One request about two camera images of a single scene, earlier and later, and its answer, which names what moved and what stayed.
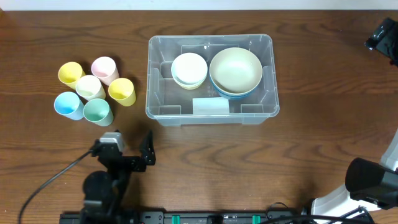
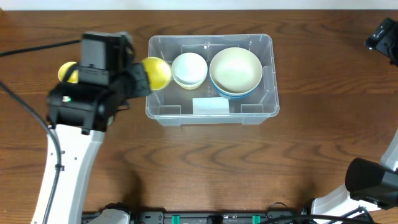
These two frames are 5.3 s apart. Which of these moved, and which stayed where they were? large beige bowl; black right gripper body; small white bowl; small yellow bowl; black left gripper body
Moved: black left gripper body
Stayed: small yellow bowl; black right gripper body; large beige bowl; small white bowl
